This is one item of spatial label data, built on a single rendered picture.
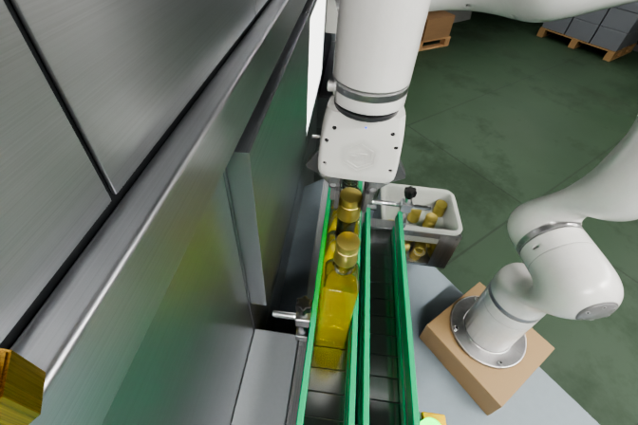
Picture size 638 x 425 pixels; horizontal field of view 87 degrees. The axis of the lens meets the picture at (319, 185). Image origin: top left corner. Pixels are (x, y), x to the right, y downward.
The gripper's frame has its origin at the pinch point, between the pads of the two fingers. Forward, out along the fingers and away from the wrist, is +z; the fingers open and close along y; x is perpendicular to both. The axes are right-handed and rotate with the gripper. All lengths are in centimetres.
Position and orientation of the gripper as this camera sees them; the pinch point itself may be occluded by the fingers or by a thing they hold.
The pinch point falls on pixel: (351, 194)
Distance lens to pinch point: 49.7
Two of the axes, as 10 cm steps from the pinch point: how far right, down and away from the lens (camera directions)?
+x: 1.2, -6.9, 7.2
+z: -0.5, 7.2, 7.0
